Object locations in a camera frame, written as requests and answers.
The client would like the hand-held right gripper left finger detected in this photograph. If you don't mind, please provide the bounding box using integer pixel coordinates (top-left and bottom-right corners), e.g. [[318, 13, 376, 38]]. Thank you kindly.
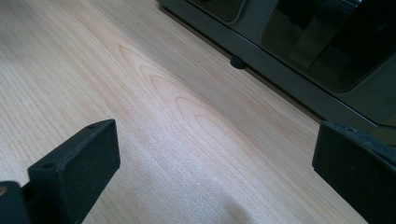
[[21, 119, 121, 224]]

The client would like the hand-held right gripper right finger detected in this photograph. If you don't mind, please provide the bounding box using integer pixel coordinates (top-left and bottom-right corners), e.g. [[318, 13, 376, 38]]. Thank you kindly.
[[311, 120, 396, 224]]

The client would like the dark grey oven appliance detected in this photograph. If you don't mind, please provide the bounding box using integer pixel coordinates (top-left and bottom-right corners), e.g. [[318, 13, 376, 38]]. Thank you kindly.
[[156, 0, 396, 147]]

